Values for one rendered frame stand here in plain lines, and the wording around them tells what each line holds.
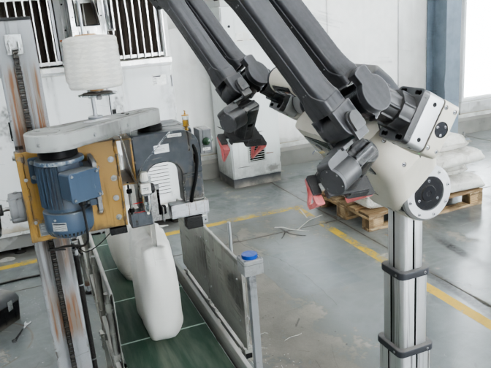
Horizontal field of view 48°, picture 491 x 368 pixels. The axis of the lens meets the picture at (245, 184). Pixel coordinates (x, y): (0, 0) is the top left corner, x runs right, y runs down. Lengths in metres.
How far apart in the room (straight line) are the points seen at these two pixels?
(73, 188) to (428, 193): 1.01
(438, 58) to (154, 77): 4.10
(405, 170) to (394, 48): 5.97
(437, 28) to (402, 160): 6.28
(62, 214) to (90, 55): 0.49
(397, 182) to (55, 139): 0.97
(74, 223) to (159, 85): 3.08
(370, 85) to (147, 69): 3.72
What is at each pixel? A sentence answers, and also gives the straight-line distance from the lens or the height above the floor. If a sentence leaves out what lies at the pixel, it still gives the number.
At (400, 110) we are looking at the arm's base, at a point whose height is 1.49.
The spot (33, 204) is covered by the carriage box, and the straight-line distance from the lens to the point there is 1.98.
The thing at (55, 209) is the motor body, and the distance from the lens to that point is 1.79.
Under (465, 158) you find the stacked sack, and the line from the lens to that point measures 5.04.
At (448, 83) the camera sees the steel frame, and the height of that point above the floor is 0.77.
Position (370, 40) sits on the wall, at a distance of 7.14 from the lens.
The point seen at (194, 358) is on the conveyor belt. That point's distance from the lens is 2.39.
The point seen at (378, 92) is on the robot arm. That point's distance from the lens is 1.13.
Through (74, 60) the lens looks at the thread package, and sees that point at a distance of 1.74.
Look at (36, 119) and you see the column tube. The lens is 1.98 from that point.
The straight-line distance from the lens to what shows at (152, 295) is 2.41.
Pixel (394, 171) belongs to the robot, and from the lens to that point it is 1.40.
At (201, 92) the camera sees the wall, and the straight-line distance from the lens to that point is 6.22.
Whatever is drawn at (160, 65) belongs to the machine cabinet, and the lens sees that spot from 4.76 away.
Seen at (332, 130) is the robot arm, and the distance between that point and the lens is 1.08.
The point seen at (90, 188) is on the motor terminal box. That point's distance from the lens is 1.72.
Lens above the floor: 1.69
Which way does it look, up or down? 16 degrees down
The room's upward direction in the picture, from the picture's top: 5 degrees counter-clockwise
